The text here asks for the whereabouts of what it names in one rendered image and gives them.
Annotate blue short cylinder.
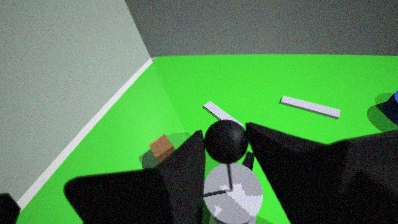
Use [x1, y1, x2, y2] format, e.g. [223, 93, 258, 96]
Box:
[383, 90, 398, 125]

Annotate brown cube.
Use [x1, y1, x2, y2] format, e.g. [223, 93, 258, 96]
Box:
[149, 134, 175, 162]

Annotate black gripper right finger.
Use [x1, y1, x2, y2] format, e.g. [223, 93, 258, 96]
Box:
[246, 122, 398, 224]

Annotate pale lavender flat bar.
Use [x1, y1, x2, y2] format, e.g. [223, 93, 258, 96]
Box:
[203, 101, 244, 127]
[280, 95, 341, 119]

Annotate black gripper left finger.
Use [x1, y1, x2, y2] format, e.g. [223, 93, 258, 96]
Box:
[63, 130, 206, 224]

